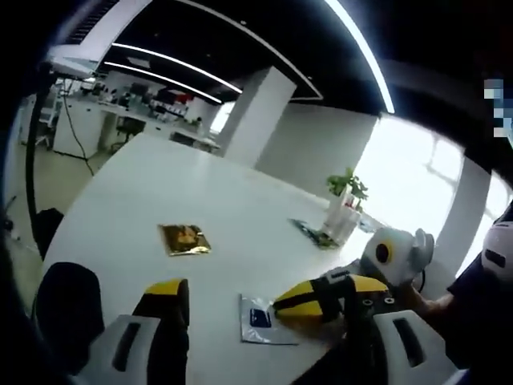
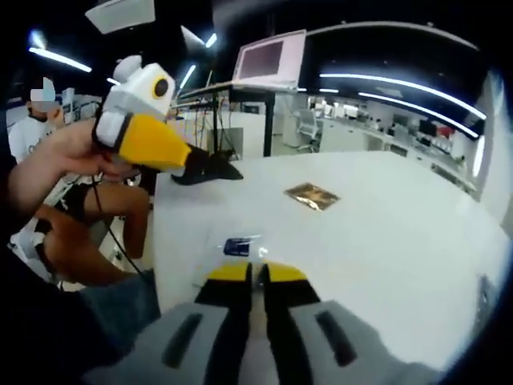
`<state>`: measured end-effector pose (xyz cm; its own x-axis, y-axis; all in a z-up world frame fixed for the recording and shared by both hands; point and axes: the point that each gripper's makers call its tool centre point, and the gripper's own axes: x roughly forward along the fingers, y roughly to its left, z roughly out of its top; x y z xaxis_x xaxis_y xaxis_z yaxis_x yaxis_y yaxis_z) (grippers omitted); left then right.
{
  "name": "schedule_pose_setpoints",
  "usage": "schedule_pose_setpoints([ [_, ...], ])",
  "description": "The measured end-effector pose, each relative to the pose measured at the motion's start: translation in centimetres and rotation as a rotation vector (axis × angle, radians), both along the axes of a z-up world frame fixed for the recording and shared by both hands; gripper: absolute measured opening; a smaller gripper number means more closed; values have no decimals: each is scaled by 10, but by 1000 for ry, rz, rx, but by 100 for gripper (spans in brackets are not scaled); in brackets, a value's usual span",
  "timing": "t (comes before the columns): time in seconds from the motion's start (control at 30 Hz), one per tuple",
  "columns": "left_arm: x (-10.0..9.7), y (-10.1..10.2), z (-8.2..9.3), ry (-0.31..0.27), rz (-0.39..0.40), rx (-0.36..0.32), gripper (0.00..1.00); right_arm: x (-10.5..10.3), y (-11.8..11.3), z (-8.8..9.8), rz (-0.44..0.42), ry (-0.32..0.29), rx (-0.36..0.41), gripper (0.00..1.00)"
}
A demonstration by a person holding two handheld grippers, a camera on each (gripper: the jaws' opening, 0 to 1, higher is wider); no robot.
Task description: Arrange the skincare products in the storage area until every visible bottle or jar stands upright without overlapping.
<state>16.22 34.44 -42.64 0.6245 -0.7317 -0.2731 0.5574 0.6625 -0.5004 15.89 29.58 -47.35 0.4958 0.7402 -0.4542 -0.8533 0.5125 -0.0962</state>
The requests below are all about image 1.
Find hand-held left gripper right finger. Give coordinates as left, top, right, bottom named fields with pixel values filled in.
left=343, top=274, right=458, bottom=385

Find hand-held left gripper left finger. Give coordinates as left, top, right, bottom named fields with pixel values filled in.
left=78, top=277, right=191, bottom=385

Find silver skincare sachet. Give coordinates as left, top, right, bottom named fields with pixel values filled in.
left=239, top=293, right=301, bottom=347

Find green black skincare sachet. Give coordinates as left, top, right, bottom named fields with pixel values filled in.
left=287, top=217, right=341, bottom=251

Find plain white skincare bottle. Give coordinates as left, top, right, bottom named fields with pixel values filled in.
left=323, top=206, right=338, bottom=238

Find long white skincare tube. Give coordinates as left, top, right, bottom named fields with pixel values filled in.
left=335, top=187, right=350, bottom=238

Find gold skincare sachet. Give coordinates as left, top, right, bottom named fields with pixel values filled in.
left=156, top=223, right=213, bottom=257

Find person's right hand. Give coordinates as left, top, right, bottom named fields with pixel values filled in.
left=394, top=280, right=458, bottom=326

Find large window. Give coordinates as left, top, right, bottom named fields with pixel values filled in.
left=456, top=172, right=513, bottom=278
left=352, top=114, right=468, bottom=265

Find potted green plant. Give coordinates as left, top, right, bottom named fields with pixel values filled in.
left=325, top=167, right=370, bottom=213

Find white chest-worn device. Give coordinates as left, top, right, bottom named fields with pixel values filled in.
left=479, top=218, right=513, bottom=278

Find long ceiling light strip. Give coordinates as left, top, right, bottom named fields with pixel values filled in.
left=322, top=0, right=396, bottom=116

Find black swivel office chair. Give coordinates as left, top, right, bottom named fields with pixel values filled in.
left=114, top=116, right=147, bottom=144

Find black curved stand pole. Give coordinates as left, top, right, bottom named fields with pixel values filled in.
left=24, top=63, right=55, bottom=261

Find white counter cabinets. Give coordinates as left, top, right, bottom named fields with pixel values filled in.
left=50, top=95, right=222, bottom=160

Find white mesh office chair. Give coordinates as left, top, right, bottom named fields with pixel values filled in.
left=34, top=95, right=62, bottom=150

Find white ceiling air conditioner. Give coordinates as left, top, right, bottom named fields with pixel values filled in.
left=51, top=0, right=156, bottom=65

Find black floor cable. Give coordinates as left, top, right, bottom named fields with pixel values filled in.
left=60, top=79, right=98, bottom=177

